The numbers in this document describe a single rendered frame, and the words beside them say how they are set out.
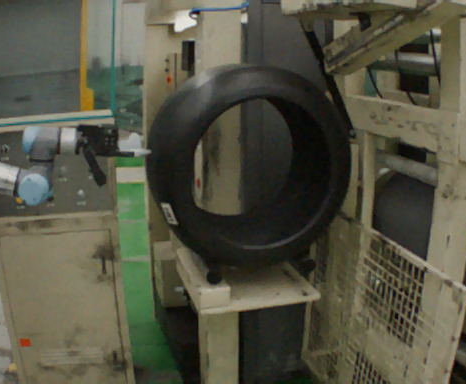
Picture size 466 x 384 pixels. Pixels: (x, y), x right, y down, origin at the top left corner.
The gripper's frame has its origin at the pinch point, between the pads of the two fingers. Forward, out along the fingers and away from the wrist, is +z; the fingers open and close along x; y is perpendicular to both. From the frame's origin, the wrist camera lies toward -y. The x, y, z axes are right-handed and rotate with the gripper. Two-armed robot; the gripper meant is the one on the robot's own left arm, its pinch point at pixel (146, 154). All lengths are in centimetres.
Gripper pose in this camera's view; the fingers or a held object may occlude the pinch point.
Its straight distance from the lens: 145.5
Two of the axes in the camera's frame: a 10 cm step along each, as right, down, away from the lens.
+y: 1.2, -9.7, -2.1
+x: -2.8, -2.4, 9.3
